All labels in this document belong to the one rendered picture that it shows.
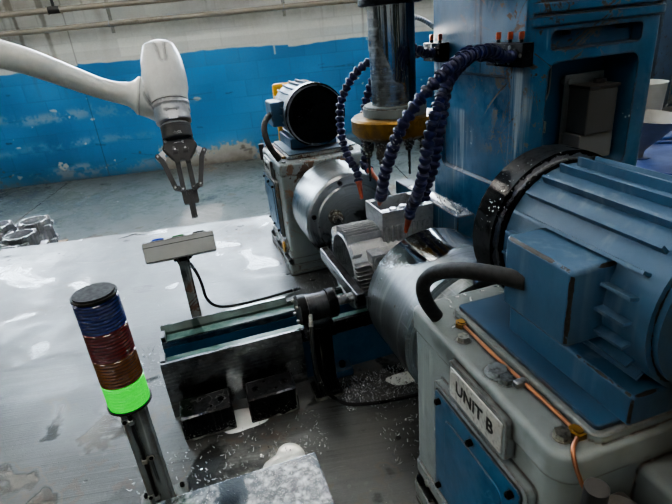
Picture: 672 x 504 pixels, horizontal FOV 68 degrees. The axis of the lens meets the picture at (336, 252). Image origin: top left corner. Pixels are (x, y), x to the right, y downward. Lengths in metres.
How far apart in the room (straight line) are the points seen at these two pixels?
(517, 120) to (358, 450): 0.68
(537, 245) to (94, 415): 1.00
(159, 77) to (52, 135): 5.93
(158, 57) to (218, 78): 5.31
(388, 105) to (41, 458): 0.97
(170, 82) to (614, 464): 1.17
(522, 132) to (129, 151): 6.29
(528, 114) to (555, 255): 0.57
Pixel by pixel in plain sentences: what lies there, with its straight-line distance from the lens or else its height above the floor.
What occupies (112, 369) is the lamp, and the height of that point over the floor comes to 1.11.
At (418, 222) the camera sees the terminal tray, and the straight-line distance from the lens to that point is 1.09.
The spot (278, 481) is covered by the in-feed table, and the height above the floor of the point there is 0.92.
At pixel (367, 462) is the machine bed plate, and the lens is 0.96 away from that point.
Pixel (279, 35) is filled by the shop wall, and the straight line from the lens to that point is 6.62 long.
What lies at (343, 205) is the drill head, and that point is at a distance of 1.30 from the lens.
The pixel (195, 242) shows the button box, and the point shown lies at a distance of 1.27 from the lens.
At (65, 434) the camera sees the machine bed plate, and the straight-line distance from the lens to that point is 1.22.
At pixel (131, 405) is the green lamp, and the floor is 1.04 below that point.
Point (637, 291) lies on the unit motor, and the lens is 0.46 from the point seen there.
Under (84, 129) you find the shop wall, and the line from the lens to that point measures 7.10.
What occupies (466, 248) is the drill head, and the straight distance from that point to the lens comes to 0.83.
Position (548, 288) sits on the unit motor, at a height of 1.29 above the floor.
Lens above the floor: 1.51
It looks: 24 degrees down
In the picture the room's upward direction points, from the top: 6 degrees counter-clockwise
